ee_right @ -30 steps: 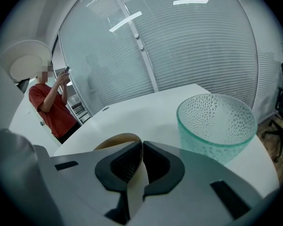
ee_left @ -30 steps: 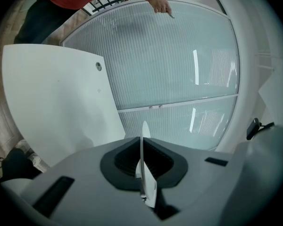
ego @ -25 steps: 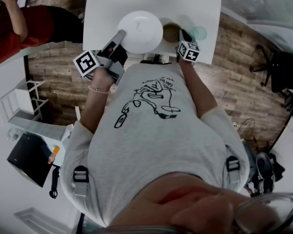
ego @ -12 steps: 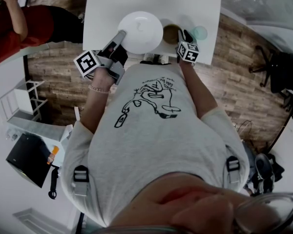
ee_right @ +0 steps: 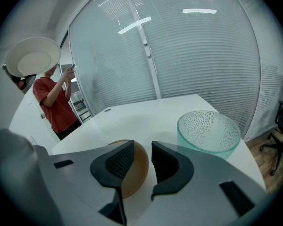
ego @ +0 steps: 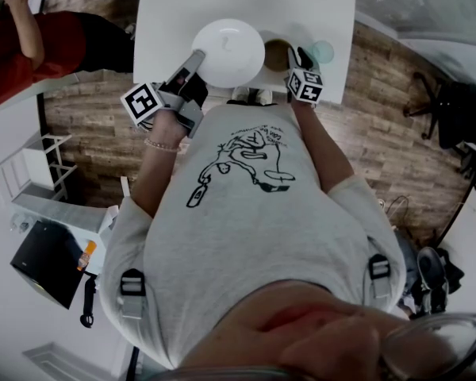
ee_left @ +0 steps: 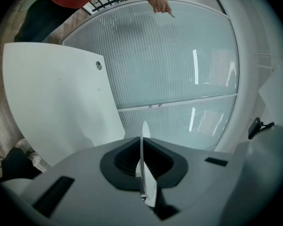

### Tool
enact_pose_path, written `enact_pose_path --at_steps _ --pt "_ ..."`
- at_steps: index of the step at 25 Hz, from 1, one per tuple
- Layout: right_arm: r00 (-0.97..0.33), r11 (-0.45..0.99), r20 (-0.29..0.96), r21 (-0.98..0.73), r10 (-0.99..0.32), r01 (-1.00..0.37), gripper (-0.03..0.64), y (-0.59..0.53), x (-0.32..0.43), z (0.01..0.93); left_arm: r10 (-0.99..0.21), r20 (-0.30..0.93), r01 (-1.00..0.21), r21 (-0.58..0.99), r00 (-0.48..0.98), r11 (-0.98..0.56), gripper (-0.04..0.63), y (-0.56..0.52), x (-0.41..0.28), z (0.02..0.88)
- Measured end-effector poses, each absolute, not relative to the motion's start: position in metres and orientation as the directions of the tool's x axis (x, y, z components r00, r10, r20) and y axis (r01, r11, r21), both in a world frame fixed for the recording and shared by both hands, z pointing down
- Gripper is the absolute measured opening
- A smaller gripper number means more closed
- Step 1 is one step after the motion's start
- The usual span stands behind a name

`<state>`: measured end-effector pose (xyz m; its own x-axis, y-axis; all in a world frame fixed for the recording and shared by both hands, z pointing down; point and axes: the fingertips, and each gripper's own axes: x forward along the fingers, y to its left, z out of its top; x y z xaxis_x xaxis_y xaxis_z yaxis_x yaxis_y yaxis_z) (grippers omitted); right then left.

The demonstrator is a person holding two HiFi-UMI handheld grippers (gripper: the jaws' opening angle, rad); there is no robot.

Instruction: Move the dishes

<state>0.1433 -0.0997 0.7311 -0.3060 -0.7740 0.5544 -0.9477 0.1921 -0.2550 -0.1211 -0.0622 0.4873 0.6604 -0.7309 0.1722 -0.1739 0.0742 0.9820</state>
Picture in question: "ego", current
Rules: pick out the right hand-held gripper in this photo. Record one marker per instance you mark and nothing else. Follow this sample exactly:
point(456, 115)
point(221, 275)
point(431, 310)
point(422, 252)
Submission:
point(305, 85)

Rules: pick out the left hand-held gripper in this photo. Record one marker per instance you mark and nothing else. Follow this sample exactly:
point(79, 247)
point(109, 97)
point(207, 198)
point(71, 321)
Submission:
point(140, 105)

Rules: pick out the brown wooden bowl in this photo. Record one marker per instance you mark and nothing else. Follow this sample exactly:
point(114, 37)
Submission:
point(275, 56)

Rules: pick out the white bowl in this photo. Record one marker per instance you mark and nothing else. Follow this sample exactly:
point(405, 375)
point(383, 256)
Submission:
point(230, 54)

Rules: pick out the person's right forearm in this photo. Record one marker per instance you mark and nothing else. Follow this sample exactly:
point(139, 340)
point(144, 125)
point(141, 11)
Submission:
point(325, 153)

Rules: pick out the person's left forearm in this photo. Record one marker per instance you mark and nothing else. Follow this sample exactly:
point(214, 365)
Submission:
point(154, 173)

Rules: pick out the person's right white shoe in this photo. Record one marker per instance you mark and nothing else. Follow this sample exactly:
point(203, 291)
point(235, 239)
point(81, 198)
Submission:
point(264, 96)

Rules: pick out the person's white shoe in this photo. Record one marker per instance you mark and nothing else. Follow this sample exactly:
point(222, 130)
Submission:
point(264, 96)
point(240, 93)

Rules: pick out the person's left white shoe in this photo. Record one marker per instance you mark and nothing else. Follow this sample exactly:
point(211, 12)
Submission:
point(240, 93)

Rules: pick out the grey printed t-shirt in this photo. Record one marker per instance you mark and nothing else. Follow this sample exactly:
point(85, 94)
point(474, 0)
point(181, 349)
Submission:
point(242, 236)

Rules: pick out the black office chair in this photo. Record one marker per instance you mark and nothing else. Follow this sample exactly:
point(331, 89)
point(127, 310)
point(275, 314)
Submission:
point(460, 109)

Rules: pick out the white side table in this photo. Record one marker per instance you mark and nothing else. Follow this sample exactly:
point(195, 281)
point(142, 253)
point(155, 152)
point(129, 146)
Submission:
point(67, 214)

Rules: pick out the white shelf rack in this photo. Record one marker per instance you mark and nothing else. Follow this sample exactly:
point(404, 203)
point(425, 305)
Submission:
point(29, 169)

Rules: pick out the orange bottle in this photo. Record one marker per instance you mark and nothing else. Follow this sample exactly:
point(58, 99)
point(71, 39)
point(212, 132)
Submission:
point(87, 255)

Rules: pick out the clear plastic packaging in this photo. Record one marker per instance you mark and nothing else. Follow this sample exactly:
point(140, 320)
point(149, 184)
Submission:
point(20, 222)

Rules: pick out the black box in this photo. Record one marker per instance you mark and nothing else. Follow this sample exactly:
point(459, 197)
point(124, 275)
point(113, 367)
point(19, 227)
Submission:
point(47, 264)

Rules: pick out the person's face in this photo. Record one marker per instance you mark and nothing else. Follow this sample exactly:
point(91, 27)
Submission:
point(301, 332)

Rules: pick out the clear-framed eyeglasses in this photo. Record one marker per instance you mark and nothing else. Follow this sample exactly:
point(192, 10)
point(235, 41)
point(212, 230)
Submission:
point(440, 343)

